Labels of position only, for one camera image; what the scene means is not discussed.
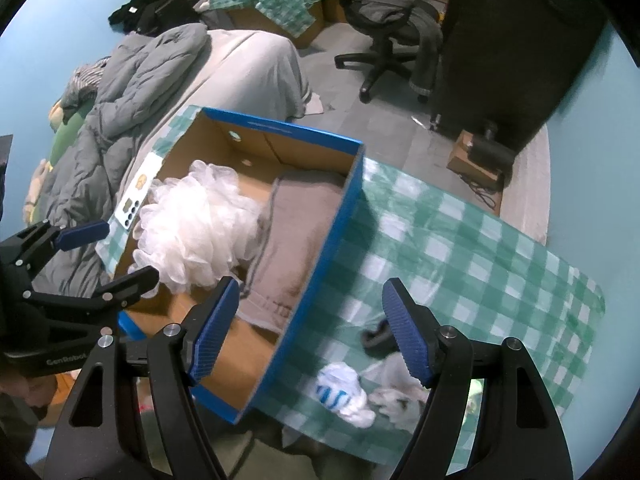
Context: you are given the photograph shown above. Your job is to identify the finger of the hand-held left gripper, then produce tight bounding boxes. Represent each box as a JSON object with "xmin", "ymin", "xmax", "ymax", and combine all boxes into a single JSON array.
[
  {"xmin": 30, "ymin": 265, "xmax": 161, "ymax": 312},
  {"xmin": 0, "ymin": 219, "xmax": 110, "ymax": 274}
]

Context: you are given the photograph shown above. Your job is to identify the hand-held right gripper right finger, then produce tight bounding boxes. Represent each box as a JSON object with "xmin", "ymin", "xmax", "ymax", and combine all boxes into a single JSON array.
[{"xmin": 381, "ymin": 277, "xmax": 573, "ymax": 480}]

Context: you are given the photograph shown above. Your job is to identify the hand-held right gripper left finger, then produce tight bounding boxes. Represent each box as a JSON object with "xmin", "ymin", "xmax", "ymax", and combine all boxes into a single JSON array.
[{"xmin": 42, "ymin": 276, "xmax": 241, "ymax": 480}]

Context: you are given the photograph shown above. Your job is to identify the black sock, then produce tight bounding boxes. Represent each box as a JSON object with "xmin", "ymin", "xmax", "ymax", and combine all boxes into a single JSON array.
[{"xmin": 361, "ymin": 319, "xmax": 401, "ymax": 358}]

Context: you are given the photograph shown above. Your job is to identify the grey white cloth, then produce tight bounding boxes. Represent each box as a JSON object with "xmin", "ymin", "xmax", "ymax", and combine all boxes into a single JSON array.
[{"xmin": 367, "ymin": 352, "xmax": 431, "ymax": 433}]

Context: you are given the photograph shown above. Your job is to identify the white sock with blue stripes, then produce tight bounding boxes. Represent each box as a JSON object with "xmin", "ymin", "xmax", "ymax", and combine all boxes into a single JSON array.
[{"xmin": 316, "ymin": 361, "xmax": 377, "ymax": 428}]

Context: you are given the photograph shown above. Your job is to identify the blue cardboard box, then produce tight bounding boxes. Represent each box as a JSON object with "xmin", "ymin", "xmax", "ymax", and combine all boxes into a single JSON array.
[{"xmin": 114, "ymin": 106, "xmax": 366, "ymax": 423}]

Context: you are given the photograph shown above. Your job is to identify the white printed card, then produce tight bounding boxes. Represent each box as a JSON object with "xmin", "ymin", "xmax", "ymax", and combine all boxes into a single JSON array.
[{"xmin": 114, "ymin": 155, "xmax": 166, "ymax": 233}]

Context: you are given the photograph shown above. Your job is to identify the pale yellow plush toy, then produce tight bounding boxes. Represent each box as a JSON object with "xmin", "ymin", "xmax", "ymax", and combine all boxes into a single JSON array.
[{"xmin": 24, "ymin": 159, "xmax": 52, "ymax": 222}]

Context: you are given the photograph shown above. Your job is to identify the white mesh bath loofah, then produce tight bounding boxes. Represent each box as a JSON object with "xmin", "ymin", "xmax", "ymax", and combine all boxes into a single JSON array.
[{"xmin": 132, "ymin": 160, "xmax": 261, "ymax": 295}]

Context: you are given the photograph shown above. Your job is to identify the green checkered tablecloth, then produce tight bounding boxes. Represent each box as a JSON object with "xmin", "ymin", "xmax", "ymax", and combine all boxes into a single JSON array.
[{"xmin": 95, "ymin": 105, "xmax": 607, "ymax": 476}]

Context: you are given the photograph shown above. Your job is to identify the green pillow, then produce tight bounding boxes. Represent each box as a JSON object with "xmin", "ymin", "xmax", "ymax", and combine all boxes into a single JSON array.
[{"xmin": 50, "ymin": 97, "xmax": 96, "ymax": 161}]

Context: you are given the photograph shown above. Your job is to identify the grey-brown towel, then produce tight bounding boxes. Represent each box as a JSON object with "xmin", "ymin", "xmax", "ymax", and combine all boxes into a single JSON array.
[{"xmin": 235, "ymin": 170, "xmax": 348, "ymax": 336}]

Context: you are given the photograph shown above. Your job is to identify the grey duvet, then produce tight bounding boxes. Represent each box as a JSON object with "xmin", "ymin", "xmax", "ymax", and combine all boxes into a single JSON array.
[{"xmin": 30, "ymin": 24, "xmax": 208, "ymax": 296}]

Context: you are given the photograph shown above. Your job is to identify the striped cloth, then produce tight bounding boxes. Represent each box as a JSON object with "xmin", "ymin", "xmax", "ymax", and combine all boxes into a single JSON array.
[{"xmin": 62, "ymin": 57, "xmax": 111, "ymax": 106}]

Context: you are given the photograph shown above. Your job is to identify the small cardboard box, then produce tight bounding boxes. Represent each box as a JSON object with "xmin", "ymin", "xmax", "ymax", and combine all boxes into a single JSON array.
[{"xmin": 446, "ymin": 130, "xmax": 503, "ymax": 188}]

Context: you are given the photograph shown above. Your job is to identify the beige bed sheet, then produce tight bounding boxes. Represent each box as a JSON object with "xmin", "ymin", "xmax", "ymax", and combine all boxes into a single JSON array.
[{"xmin": 115, "ymin": 29, "xmax": 313, "ymax": 201}]

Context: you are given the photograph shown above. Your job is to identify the black clothes pile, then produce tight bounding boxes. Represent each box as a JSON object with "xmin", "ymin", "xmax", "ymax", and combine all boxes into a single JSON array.
[{"xmin": 108, "ymin": 0, "xmax": 201, "ymax": 37}]

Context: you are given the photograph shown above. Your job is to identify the grey pants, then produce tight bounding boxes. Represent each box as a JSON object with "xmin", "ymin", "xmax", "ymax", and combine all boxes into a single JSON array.
[{"xmin": 407, "ymin": 5, "xmax": 446, "ymax": 104}]

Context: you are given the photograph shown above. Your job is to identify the large cardboard box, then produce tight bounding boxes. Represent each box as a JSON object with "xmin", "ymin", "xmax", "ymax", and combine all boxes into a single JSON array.
[{"xmin": 230, "ymin": 0, "xmax": 326, "ymax": 51}]

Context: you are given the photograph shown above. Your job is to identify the tall black cabinet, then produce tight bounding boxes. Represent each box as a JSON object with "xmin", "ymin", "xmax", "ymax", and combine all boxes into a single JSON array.
[{"xmin": 430, "ymin": 0, "xmax": 608, "ymax": 153}]

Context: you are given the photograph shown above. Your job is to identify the black office chair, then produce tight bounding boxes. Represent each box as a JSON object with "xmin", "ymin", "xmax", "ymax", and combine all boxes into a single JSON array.
[{"xmin": 334, "ymin": 0, "xmax": 446, "ymax": 103}]

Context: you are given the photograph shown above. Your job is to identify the black cable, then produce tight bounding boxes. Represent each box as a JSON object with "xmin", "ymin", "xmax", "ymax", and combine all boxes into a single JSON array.
[{"xmin": 460, "ymin": 172, "xmax": 502, "ymax": 209}]

